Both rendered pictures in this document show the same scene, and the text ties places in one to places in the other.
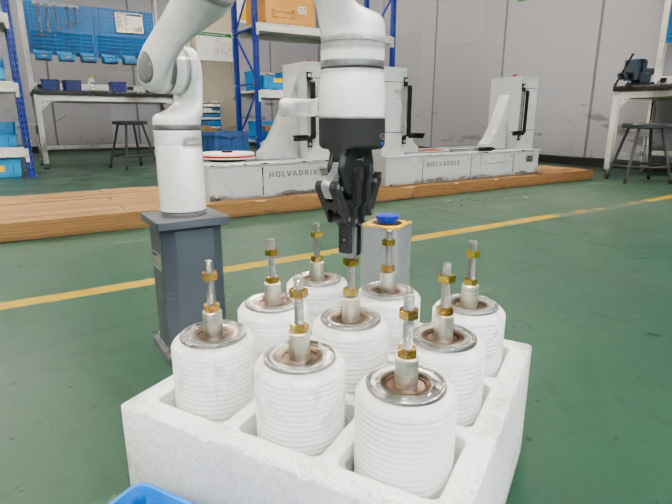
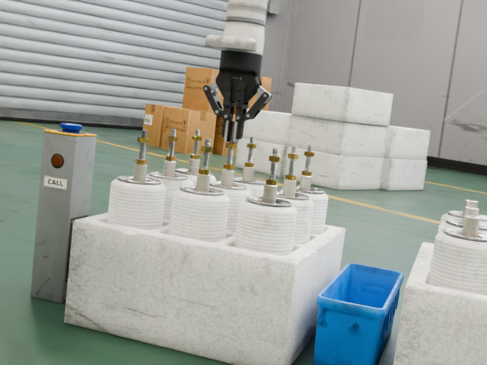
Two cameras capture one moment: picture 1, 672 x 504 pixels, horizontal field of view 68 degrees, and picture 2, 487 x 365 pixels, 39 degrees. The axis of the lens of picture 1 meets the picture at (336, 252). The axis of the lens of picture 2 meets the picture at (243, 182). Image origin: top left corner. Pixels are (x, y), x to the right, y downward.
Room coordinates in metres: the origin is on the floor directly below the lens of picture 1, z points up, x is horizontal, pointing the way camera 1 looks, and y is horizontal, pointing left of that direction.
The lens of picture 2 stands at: (0.77, 1.24, 0.41)
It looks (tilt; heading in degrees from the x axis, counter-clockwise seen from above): 7 degrees down; 260
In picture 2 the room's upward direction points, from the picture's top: 7 degrees clockwise
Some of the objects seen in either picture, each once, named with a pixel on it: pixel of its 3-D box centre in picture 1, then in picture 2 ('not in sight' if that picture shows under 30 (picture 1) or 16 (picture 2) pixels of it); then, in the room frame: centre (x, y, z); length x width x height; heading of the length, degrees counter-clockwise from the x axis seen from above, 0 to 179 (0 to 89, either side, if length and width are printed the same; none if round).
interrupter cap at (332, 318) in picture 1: (350, 318); (226, 185); (0.58, -0.02, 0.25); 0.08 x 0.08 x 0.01
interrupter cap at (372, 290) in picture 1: (387, 291); (168, 176); (0.69, -0.07, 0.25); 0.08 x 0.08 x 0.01
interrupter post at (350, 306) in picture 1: (350, 308); (227, 179); (0.58, -0.02, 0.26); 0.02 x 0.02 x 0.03
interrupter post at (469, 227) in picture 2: not in sight; (470, 227); (0.26, 0.29, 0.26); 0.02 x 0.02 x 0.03
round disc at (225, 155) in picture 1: (227, 155); not in sight; (2.86, 0.61, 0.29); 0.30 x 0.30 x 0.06
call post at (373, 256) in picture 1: (384, 306); (63, 216); (0.87, -0.09, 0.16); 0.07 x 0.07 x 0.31; 62
